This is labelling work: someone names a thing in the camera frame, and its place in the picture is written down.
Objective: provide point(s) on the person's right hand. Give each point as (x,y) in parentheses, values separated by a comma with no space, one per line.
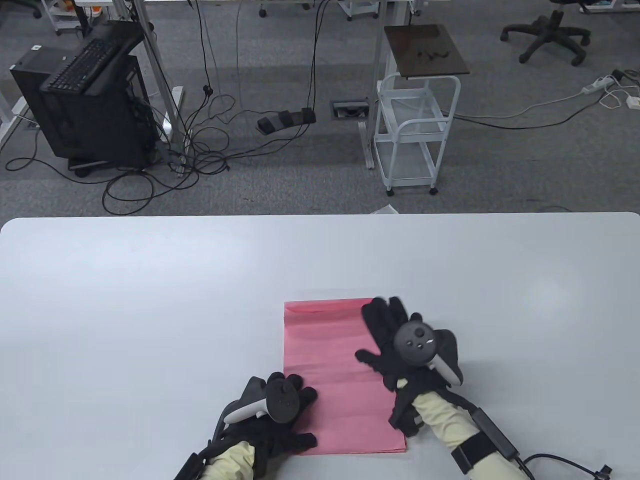
(382,325)

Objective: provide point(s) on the person's left hand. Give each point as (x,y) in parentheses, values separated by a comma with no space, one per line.
(285,440)

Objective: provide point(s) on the pink paper sheet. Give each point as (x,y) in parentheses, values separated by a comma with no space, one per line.
(330,380)

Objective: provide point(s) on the forearm sensor box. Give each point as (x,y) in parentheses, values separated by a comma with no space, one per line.
(186,467)
(495,432)

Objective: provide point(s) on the grey white VR controller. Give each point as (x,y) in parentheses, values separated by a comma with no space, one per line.
(415,342)
(282,400)

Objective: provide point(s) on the white rolling cart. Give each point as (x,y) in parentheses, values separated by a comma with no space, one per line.
(405,162)

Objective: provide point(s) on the metal floor socket box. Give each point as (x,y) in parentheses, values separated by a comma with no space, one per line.
(350,111)

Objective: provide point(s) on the black foot pedal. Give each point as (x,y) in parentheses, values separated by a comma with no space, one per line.
(285,120)

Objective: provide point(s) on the dark brown board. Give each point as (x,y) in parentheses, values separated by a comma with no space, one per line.
(425,50)

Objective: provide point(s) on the white power strip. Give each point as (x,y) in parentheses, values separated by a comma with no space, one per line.
(597,85)

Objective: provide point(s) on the black office chair base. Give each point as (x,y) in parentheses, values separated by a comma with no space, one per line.
(550,30)

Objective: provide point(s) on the white desk leg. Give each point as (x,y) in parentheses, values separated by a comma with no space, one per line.
(155,65)

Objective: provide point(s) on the black computer tower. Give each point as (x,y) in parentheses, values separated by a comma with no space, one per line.
(90,130)

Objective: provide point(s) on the black flat panel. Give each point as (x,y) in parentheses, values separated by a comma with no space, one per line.
(125,37)

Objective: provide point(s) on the black keyboard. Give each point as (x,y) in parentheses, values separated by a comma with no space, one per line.
(80,65)

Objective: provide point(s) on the white desk foot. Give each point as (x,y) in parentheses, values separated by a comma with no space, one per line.
(12,120)

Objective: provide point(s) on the white storage trolley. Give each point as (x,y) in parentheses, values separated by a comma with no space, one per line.
(62,20)

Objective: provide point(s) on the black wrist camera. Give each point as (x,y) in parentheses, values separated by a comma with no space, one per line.
(405,417)

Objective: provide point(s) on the white wall adapter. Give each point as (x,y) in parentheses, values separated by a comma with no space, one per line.
(632,102)

